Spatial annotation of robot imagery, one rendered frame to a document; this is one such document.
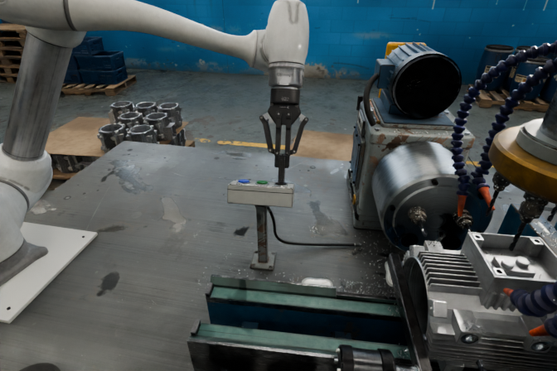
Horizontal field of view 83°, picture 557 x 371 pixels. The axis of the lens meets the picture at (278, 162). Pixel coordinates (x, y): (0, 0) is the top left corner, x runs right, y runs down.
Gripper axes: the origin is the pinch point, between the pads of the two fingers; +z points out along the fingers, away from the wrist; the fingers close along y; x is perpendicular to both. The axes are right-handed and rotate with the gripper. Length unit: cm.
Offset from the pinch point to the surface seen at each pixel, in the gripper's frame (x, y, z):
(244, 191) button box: -3.5, -9.1, 6.2
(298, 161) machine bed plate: 65, 2, 6
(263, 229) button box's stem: 1.9, -4.4, 17.9
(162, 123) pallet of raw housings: 172, -118, -6
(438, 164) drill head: -5.7, 36.6, -3.8
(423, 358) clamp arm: -35.0, 26.1, 22.9
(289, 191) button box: -3.5, 2.6, 5.4
